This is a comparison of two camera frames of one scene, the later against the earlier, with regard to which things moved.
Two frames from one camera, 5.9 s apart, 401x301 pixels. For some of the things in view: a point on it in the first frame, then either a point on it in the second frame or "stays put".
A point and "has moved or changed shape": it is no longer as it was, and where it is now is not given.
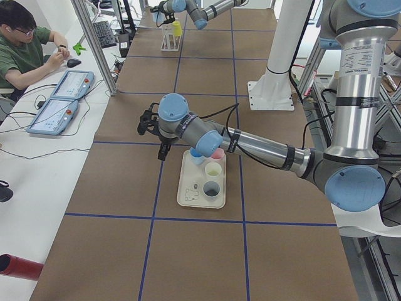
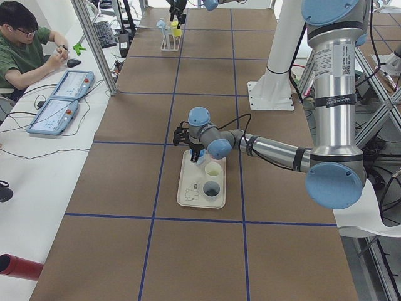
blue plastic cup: [160, 17] has moved or changed shape
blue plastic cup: [196, 158] stays put
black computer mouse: [72, 63] stays put
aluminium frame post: [95, 45] stays put
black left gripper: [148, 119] -> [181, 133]
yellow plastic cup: [177, 29] stays put
